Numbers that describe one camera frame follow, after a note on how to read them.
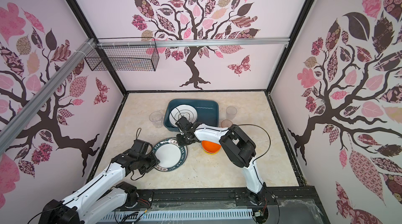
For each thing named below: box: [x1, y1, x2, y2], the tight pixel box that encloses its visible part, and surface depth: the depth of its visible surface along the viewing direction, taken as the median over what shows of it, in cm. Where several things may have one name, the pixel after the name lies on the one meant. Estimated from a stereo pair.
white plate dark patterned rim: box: [152, 137, 188, 172], surface depth 89 cm
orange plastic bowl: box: [201, 140, 222, 154], surface depth 83 cm
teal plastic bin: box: [163, 98, 220, 132], surface depth 108 cm
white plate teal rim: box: [169, 104, 198, 127], surface depth 106 cm
